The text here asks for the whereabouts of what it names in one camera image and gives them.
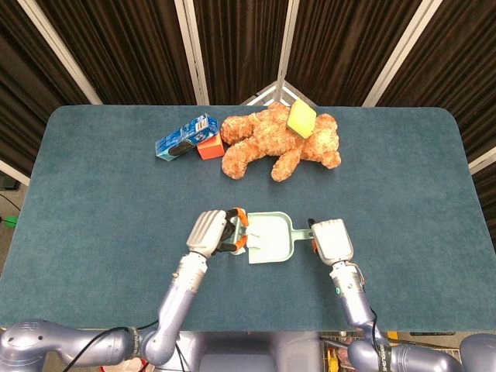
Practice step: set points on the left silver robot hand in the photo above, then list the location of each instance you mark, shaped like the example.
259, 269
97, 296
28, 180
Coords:
207, 232

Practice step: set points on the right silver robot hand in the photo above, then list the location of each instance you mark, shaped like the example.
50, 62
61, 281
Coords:
332, 240

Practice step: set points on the mint green hand brush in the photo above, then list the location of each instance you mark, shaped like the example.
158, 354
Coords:
236, 233

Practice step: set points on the small white paper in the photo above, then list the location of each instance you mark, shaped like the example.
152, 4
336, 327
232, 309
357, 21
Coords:
239, 252

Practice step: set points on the mint green dustpan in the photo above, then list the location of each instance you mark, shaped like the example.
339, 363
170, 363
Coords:
279, 242

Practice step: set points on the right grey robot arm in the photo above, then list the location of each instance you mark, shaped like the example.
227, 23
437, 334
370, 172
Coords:
354, 302

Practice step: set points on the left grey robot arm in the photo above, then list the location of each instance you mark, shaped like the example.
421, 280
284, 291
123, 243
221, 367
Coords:
174, 302

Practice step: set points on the orange cube block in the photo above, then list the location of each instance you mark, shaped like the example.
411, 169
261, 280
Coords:
211, 150

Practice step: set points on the blue cookie box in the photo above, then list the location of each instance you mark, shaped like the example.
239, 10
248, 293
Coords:
182, 139

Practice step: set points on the brown teddy bear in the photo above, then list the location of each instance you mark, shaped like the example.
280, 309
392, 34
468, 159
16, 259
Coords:
263, 143

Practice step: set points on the teal felt table cover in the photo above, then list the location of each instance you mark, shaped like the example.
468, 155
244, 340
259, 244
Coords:
97, 252

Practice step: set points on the grey robot torso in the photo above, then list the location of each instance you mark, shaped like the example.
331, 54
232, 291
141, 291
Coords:
240, 352

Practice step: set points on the yellow green sponge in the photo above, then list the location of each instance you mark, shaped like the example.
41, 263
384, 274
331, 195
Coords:
302, 118

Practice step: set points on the dark curtain partition screen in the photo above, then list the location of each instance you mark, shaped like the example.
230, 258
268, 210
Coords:
240, 46
128, 50
23, 77
465, 77
348, 50

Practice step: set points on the small green object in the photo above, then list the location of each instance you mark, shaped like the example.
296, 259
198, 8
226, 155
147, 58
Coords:
9, 220

